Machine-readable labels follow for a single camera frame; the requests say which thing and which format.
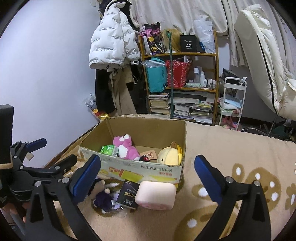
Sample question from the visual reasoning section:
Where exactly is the beige coat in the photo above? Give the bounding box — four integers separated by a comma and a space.
109, 66, 137, 117

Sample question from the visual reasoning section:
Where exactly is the person's left hand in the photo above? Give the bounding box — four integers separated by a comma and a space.
1, 202, 30, 215

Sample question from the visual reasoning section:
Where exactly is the white puffer jacket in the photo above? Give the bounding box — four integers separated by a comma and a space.
89, 1, 140, 71

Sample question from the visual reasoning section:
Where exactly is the green tissue pack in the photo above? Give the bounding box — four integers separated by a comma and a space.
100, 145, 119, 157

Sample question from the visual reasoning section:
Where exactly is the pink plush toy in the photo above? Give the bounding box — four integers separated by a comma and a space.
113, 134, 140, 161

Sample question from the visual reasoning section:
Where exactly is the white rolling cart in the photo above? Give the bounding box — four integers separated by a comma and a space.
218, 77, 247, 131

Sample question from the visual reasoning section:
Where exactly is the stack of books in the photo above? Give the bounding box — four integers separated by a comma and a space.
148, 92, 170, 115

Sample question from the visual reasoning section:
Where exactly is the printed cardboard box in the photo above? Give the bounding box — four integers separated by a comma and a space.
79, 115, 186, 186

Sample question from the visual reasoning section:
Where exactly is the floral curtain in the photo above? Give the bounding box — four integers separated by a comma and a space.
131, 1, 295, 74

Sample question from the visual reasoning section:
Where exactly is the teal bag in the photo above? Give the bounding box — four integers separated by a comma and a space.
141, 57, 167, 93

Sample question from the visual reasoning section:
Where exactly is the plastic bag of toys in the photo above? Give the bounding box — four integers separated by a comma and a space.
84, 93, 109, 122

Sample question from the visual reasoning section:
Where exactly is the green pole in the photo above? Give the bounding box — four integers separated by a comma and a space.
166, 31, 174, 119

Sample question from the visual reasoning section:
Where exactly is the beige brown patterned blanket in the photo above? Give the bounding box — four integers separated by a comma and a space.
62, 115, 295, 240

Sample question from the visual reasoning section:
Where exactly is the pink swiss roll plush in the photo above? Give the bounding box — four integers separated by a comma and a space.
134, 181, 177, 210

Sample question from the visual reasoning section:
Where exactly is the white wall socket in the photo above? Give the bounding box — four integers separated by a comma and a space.
26, 153, 34, 161

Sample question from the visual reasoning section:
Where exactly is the wooden shelf unit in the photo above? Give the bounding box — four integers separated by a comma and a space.
138, 29, 220, 126

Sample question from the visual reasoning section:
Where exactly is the yellow plush toy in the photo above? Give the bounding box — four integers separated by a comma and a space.
157, 141, 183, 166

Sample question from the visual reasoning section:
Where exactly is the red patterned bag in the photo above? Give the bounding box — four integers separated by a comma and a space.
166, 60, 190, 88

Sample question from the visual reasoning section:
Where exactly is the black Face box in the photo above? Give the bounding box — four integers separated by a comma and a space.
116, 180, 139, 210

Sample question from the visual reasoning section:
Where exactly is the black box marked 40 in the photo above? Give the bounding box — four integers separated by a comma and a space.
180, 35, 197, 52

